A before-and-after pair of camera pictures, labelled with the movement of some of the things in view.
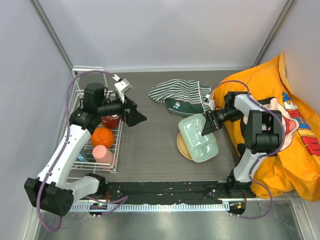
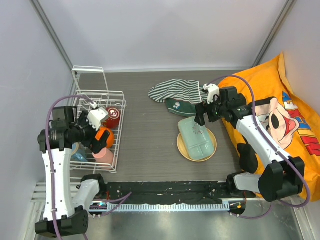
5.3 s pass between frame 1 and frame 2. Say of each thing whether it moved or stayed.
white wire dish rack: stayed
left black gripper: moved
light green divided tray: moved
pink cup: stayed
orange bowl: stayed
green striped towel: stayed
